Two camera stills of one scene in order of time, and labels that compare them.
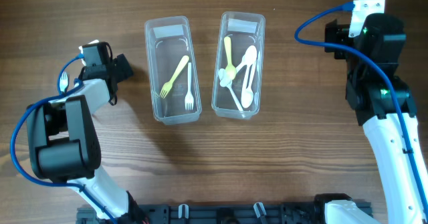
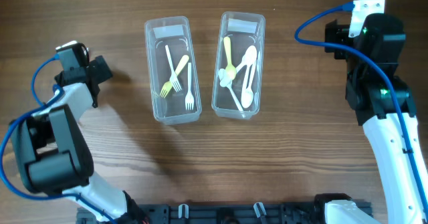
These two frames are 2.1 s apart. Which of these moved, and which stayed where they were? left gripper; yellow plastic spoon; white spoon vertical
Moved: left gripper
Stayed: yellow plastic spoon; white spoon vertical
